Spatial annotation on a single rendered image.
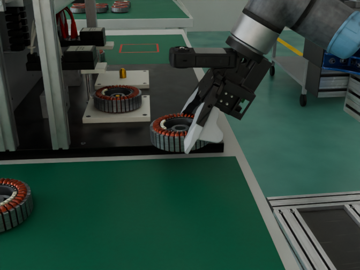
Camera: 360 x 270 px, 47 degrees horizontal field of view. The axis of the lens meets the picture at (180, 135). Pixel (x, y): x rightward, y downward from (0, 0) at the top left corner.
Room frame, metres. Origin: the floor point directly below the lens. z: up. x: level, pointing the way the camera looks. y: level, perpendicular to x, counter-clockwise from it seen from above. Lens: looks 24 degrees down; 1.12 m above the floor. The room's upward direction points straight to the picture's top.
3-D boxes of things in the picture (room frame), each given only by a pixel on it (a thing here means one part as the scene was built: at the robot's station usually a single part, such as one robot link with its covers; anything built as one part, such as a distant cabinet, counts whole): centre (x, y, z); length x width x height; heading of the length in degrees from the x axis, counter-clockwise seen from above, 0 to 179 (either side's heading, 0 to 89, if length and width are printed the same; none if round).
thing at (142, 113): (0.93, 0.15, 0.78); 0.15 x 0.15 x 0.01; 4
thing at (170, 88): (1.05, 0.17, 0.76); 0.64 x 0.47 x 0.02; 4
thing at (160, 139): (0.71, 0.00, 0.81); 0.11 x 0.11 x 0.04
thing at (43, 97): (0.92, 0.29, 0.80); 0.07 x 0.05 x 0.06; 4
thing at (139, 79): (1.17, 0.17, 0.78); 0.15 x 0.15 x 0.01; 4
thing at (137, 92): (0.93, 0.15, 0.80); 0.11 x 0.11 x 0.04
